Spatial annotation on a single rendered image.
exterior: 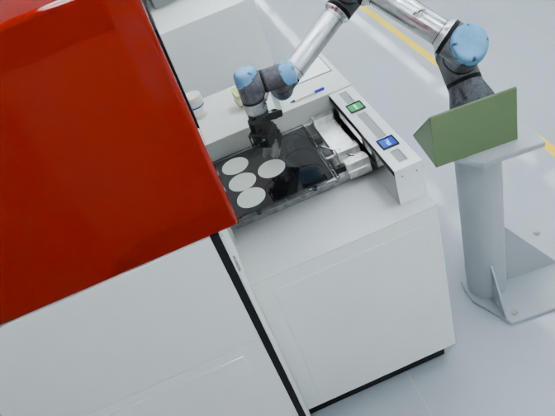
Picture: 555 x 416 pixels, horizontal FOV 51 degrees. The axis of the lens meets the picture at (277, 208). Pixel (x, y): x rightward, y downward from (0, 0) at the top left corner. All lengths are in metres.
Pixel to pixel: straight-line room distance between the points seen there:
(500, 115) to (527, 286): 0.93
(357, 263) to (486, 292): 0.87
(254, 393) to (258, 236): 0.49
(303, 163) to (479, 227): 0.73
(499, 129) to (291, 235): 0.75
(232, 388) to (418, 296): 0.74
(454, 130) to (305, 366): 0.96
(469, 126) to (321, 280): 0.67
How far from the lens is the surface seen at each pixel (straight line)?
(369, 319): 2.09
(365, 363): 2.27
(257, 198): 1.95
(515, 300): 2.64
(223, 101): 2.41
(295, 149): 2.10
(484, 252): 2.43
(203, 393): 1.77
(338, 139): 2.12
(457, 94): 2.03
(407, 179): 1.84
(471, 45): 1.91
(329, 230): 1.86
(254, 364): 1.74
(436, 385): 2.44
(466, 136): 1.99
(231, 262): 1.44
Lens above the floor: 2.09
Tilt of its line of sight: 39 degrees down
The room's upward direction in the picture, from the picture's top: 21 degrees counter-clockwise
